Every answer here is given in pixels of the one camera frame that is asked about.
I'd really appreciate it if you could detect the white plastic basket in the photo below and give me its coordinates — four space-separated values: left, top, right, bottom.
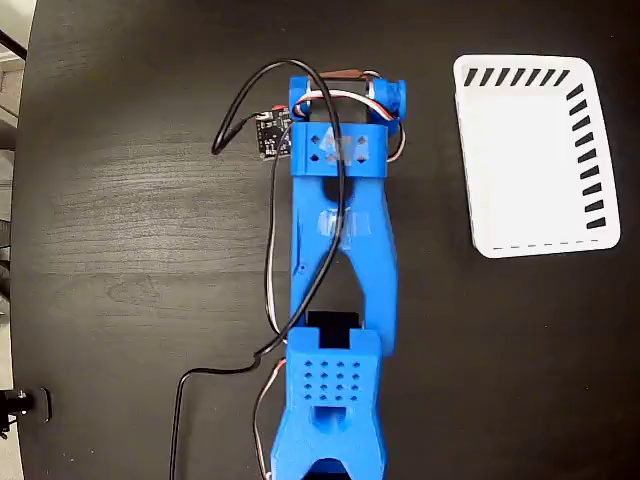
452 54 622 260

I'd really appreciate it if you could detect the black metal rod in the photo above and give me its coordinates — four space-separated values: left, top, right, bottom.
0 28 29 60

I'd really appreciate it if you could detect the black table clamp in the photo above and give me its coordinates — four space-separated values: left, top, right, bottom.
0 386 54 440

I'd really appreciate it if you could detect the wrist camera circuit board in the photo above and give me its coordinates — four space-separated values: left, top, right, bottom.
255 106 295 162

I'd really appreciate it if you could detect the black camera cable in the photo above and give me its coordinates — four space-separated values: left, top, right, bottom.
169 59 352 480

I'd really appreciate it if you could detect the long white red servo wire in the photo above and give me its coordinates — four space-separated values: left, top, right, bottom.
251 124 297 480

